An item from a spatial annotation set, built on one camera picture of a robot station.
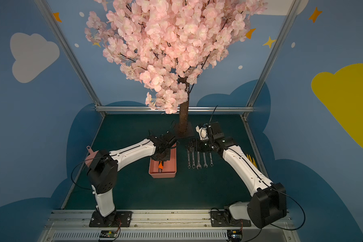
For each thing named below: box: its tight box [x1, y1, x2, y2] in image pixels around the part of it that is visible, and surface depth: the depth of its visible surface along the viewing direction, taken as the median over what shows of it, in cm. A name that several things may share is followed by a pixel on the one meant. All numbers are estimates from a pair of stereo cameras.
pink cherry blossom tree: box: [85, 0, 268, 134], surface depth 49 cm
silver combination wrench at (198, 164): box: [196, 151, 202, 170], surface depth 98 cm
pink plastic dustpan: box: [84, 145, 99, 168], surface depth 100 cm
